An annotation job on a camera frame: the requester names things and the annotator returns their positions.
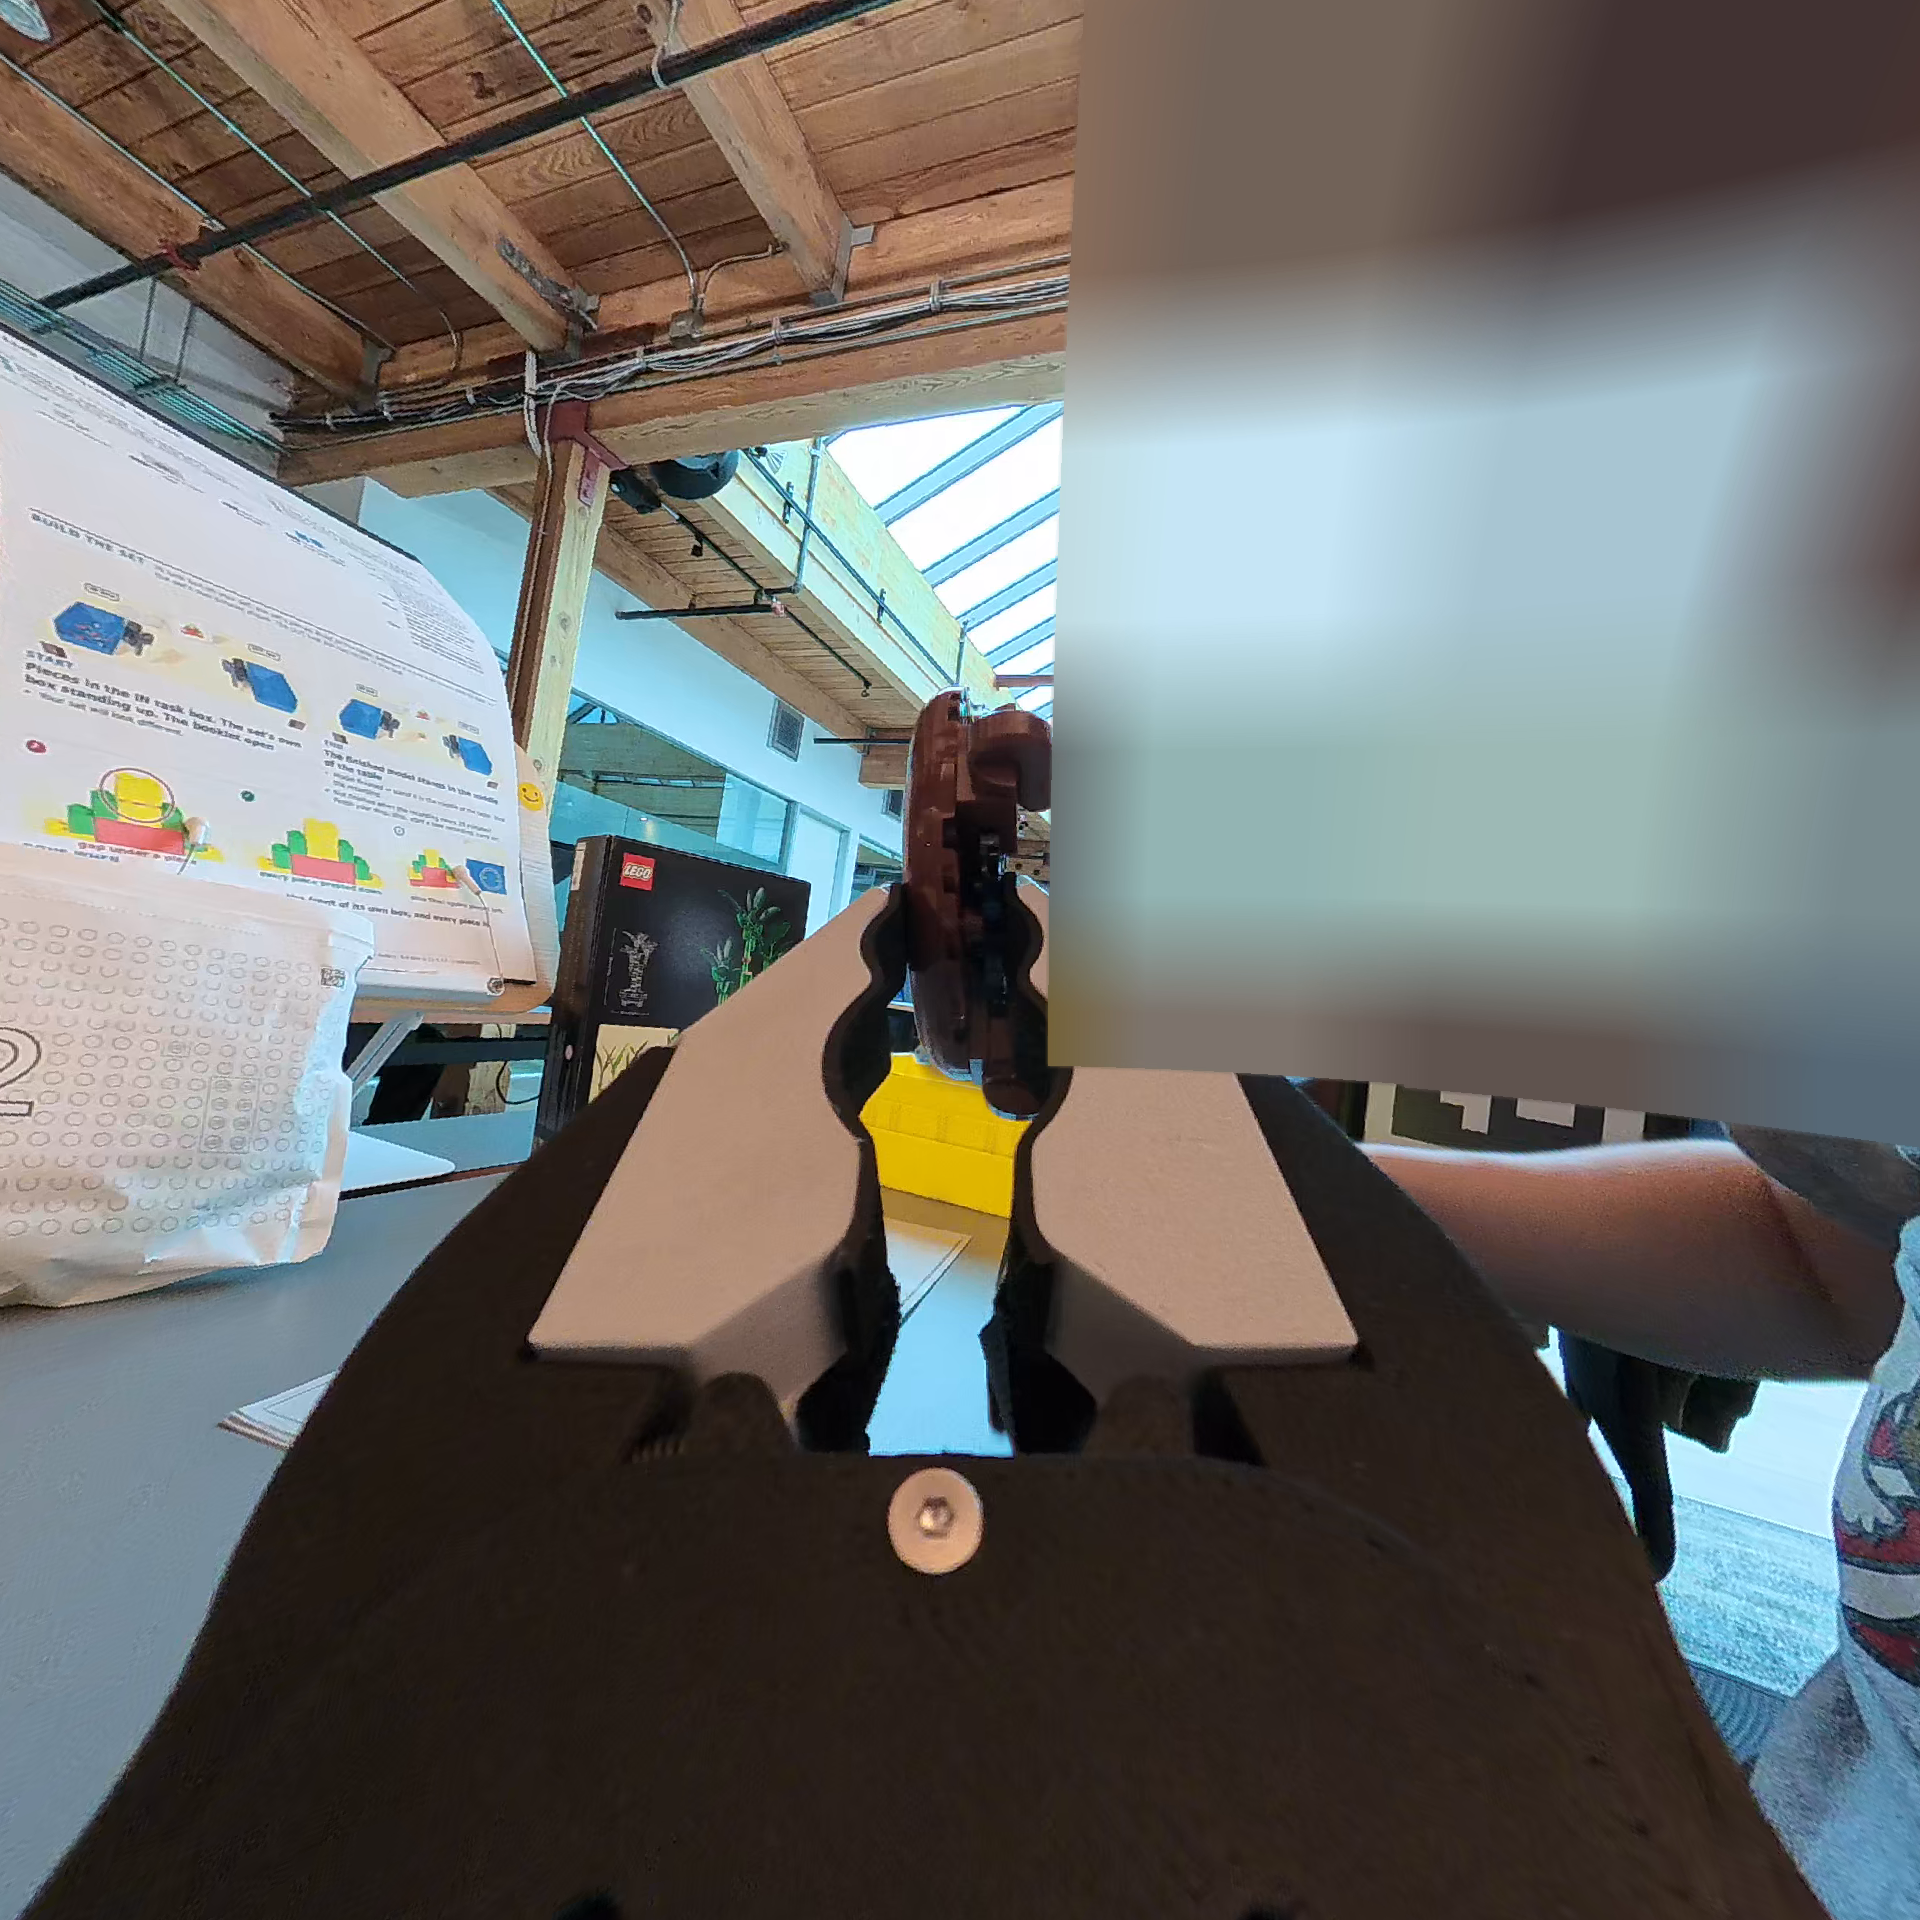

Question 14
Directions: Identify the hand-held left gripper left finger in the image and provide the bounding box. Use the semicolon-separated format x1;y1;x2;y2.
527;884;904;1453

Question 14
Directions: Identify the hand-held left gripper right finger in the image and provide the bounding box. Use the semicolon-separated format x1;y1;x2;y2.
982;901;1360;1453

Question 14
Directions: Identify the round brown brick assembly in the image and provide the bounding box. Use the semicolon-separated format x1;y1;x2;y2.
903;691;1053;1121

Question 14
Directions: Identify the person's right forearm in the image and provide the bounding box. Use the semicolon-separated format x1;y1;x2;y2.
1358;1141;1895;1375

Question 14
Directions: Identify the yellow Lego brick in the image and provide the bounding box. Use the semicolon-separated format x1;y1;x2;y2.
860;1050;1038;1216

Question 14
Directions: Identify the black toy box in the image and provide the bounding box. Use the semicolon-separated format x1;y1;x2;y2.
535;834;812;1155

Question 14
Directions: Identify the black office chair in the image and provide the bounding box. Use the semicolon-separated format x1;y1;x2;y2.
1559;1332;1760;1579

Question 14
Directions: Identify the white numbered paper bag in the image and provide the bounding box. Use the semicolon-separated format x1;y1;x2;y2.
0;861;376;1309

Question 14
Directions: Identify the person's grey printed shirt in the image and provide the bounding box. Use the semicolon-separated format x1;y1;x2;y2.
1726;1124;1920;1920

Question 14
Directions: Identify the white instruction poster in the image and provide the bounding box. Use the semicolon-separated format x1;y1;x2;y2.
0;322;560;1010

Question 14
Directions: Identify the black ceiling pipe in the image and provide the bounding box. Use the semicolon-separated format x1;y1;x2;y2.
37;0;903;309

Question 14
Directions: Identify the wooden support post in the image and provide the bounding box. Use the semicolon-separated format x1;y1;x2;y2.
508;435;608;783

